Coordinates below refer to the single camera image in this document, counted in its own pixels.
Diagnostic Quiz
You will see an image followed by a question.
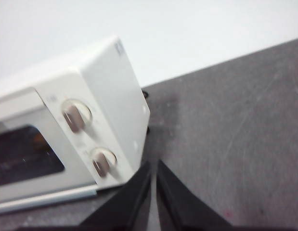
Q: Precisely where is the white Toshiba toaster oven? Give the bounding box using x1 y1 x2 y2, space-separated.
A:
0 35 151 215

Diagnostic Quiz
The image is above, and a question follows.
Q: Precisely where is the silver oven crumb tray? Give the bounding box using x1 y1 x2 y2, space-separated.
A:
0 186 98 215

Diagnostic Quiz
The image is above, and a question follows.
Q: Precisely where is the oven door with glass window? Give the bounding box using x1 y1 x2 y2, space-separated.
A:
0 87 96 206

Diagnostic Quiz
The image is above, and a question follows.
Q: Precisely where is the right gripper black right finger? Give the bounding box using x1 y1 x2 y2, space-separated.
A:
156 159 239 231

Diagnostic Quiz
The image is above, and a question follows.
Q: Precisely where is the round white oven knob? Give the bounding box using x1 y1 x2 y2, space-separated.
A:
89 147 118 179
60 98 93 133

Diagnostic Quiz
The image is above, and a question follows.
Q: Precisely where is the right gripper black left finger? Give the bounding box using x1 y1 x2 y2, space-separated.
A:
18 160 153 231

